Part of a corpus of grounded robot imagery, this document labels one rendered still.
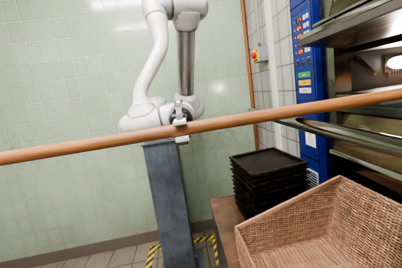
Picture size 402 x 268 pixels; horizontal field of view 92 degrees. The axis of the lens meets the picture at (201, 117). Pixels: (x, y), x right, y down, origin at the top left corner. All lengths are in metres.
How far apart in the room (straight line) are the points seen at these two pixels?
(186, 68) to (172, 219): 0.95
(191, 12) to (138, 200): 1.53
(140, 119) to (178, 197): 0.73
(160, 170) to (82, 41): 1.16
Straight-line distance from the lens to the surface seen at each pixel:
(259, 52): 1.43
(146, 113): 0.74
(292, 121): 0.53
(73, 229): 2.20
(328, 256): 1.02
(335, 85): 0.98
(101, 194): 1.96
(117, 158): 1.80
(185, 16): 1.05
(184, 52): 1.11
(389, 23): 0.73
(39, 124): 1.98
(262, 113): 0.48
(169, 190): 1.32
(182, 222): 1.43
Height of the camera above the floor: 1.27
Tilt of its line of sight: 8 degrees down
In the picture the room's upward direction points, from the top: 8 degrees counter-clockwise
